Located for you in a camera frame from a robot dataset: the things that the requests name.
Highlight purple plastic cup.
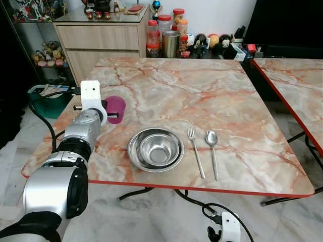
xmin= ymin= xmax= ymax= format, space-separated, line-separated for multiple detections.
xmin=105 ymin=96 xmax=126 ymax=124

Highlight stainless steel bowl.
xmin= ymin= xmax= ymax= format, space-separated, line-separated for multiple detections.
xmin=127 ymin=128 xmax=185 ymax=173

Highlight green plastic bin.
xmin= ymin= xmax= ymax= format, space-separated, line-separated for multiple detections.
xmin=28 ymin=84 xmax=71 ymax=119

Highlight light wooden drawer cabinet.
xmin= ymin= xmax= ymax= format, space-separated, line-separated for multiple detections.
xmin=53 ymin=5 xmax=152 ymax=84

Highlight plush toy figures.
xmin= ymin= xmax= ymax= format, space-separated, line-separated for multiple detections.
xmin=31 ymin=41 xmax=69 ymax=69

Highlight tall red-lidded plastic jar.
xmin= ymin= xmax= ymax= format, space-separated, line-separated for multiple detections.
xmin=146 ymin=20 xmax=159 ymax=57

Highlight silver metal fork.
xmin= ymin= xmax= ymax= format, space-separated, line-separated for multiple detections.
xmin=187 ymin=128 xmax=206 ymax=179

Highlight steel canister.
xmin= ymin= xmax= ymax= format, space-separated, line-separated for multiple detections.
xmin=162 ymin=30 xmax=181 ymax=58

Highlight marble top folding table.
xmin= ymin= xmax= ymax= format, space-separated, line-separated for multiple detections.
xmin=21 ymin=56 xmax=316 ymax=207
xmin=252 ymin=58 xmax=323 ymax=157

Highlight silver metal spoon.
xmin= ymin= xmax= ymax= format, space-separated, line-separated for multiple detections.
xmin=205 ymin=131 xmax=220 ymax=181

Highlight wide clear red-lidded jar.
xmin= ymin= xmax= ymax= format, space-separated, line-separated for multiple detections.
xmin=158 ymin=15 xmax=173 ymax=33

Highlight orange-filled plastic jar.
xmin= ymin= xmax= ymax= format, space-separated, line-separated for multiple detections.
xmin=177 ymin=19 xmax=188 ymax=36

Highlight black toy figurine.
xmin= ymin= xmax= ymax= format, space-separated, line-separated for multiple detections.
xmin=194 ymin=34 xmax=208 ymax=51

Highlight glass display shelf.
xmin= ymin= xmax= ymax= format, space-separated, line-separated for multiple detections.
xmin=10 ymin=0 xmax=71 ymax=86

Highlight small red-lidded snack jar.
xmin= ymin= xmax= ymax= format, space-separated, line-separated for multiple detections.
xmin=173 ymin=8 xmax=185 ymax=22

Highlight yellow toy figurine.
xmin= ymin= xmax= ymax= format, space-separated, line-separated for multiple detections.
xmin=208 ymin=34 xmax=220 ymax=48

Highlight black television screen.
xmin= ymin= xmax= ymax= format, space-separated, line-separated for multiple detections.
xmin=245 ymin=0 xmax=323 ymax=48

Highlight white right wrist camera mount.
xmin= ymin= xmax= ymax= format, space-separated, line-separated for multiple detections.
xmin=221 ymin=212 xmax=241 ymax=242

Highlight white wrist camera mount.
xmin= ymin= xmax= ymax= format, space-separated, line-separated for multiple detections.
xmin=221 ymin=212 xmax=241 ymax=242
xmin=81 ymin=80 xmax=107 ymax=125

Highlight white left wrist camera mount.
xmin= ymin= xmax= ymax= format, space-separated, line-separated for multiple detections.
xmin=81 ymin=80 xmax=107 ymax=125

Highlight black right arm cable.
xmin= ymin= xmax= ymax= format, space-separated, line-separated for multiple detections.
xmin=174 ymin=189 xmax=255 ymax=242

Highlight white box with red switch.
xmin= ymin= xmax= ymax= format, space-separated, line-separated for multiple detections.
xmin=230 ymin=43 xmax=263 ymax=62

